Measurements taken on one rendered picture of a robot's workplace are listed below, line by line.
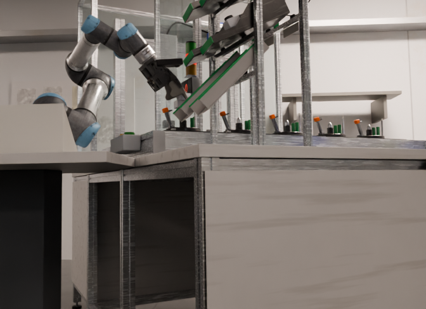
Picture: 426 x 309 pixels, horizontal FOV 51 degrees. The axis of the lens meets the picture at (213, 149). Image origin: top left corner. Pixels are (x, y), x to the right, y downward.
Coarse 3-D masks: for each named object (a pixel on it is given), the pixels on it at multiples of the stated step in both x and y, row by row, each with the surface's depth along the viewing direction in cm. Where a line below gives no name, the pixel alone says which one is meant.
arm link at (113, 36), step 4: (116, 32) 177; (112, 36) 175; (116, 36) 176; (108, 40) 175; (112, 40) 176; (116, 40) 176; (108, 44) 177; (112, 44) 176; (116, 44) 176; (112, 48) 178; (116, 48) 177; (120, 48) 176; (116, 52) 180; (120, 52) 178; (124, 52) 177; (128, 52) 176; (120, 56) 182; (124, 56) 181; (128, 56) 182
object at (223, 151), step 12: (204, 144) 99; (216, 144) 101; (228, 144) 102; (144, 156) 136; (156, 156) 126; (168, 156) 117; (180, 156) 109; (192, 156) 102; (204, 156) 99; (216, 156) 100; (228, 156) 102; (240, 156) 103; (252, 156) 104; (264, 156) 106; (276, 156) 107; (288, 156) 109; (300, 156) 110; (312, 156) 112; (324, 156) 113; (336, 156) 115; (348, 156) 117; (360, 156) 118; (372, 156) 120; (384, 156) 122; (396, 156) 124; (408, 156) 126; (420, 156) 128
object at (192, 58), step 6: (222, 30) 150; (198, 48) 147; (222, 48) 155; (192, 54) 146; (198, 54) 147; (210, 54) 156; (216, 54) 162; (186, 60) 155; (192, 60) 152; (198, 60) 158; (186, 66) 158
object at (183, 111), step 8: (232, 56) 150; (224, 64) 149; (216, 72) 148; (208, 80) 147; (200, 88) 146; (192, 96) 145; (184, 104) 144; (176, 112) 156; (184, 112) 157; (192, 112) 144
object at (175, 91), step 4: (172, 84) 175; (172, 88) 174; (176, 88) 175; (180, 88) 174; (172, 92) 174; (176, 92) 174; (180, 92) 175; (184, 92) 175; (172, 96) 174; (184, 96) 176
